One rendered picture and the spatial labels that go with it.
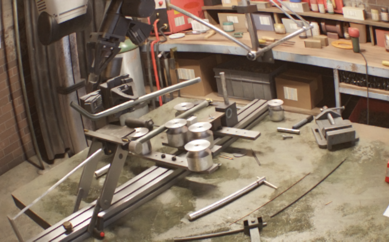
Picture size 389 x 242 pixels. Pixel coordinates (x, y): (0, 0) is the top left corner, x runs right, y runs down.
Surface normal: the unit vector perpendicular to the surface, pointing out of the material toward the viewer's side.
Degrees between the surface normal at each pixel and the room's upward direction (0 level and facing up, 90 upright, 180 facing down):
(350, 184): 0
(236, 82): 90
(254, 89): 90
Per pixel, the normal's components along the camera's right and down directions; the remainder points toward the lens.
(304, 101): -0.67, 0.36
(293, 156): -0.15, -0.92
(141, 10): 0.79, 0.27
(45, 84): 0.03, 0.35
